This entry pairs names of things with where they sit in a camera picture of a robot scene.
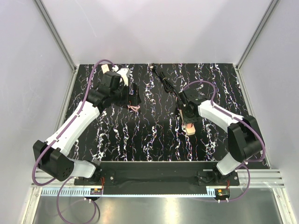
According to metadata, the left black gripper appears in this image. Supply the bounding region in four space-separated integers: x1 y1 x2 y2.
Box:
111 82 141 106

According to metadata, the pink cube plug adapter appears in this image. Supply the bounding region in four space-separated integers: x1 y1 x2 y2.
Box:
184 123 195 134

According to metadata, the white pink power strip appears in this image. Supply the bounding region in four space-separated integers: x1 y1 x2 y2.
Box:
101 64 110 74

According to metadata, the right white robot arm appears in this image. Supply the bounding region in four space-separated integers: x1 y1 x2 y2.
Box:
178 89 265 185

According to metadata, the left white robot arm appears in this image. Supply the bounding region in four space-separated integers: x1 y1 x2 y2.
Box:
32 68 141 185

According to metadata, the beige red power strip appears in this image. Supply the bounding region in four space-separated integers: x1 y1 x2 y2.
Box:
176 97 195 136

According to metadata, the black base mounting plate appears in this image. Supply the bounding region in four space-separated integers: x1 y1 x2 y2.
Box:
74 161 240 186

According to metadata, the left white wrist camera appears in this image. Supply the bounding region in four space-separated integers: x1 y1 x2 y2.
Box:
112 65 130 86

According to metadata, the black bundled cable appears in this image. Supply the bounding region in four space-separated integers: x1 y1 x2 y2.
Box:
149 64 179 96

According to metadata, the grey cable duct rail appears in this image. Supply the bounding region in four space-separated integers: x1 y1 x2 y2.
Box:
41 187 216 198

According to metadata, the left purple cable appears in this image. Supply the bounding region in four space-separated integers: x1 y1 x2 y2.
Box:
32 60 117 224

